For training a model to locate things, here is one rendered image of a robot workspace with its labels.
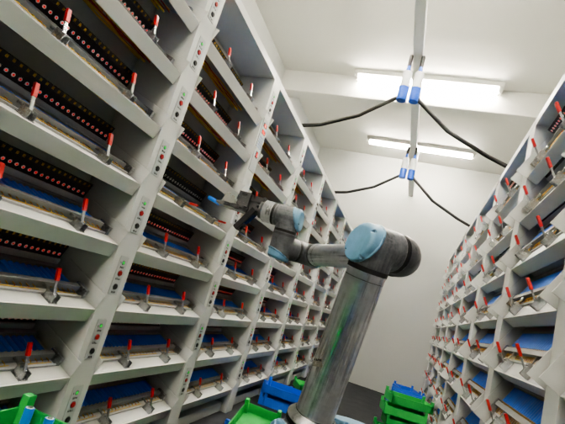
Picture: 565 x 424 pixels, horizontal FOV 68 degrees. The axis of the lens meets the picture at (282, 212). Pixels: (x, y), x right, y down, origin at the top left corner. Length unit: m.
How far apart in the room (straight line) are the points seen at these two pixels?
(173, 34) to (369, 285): 1.09
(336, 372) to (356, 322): 0.14
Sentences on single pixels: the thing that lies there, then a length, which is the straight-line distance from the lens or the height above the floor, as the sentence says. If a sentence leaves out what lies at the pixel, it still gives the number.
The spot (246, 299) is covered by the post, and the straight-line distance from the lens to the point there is 2.66.
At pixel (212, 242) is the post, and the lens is 2.02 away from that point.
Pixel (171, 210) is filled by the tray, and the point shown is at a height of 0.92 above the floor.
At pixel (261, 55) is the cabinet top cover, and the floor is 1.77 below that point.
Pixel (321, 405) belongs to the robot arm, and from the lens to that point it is 1.24.
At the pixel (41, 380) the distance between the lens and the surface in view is 1.37.
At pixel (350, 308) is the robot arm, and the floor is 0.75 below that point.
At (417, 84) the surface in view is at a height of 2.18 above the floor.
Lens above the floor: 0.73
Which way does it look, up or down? 11 degrees up
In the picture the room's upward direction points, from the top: 16 degrees clockwise
